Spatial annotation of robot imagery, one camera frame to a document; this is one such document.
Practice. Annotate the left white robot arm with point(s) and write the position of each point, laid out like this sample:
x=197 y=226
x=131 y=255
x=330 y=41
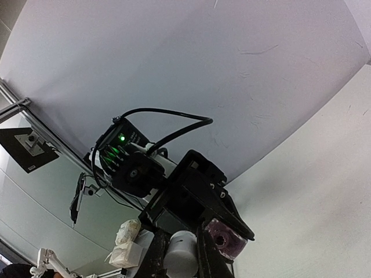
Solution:
x=130 y=162

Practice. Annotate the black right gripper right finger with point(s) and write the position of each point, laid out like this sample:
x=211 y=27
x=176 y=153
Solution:
x=210 y=261

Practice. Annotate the white nail polish cap brush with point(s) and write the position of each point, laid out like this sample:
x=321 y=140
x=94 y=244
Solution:
x=181 y=257

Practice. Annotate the crumpled white tissue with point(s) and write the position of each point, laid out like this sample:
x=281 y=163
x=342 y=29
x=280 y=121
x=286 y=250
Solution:
x=126 y=253

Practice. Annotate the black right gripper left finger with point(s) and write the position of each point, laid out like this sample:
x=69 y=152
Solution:
x=156 y=254

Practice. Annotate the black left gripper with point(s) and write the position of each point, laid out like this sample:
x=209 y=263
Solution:
x=194 y=194

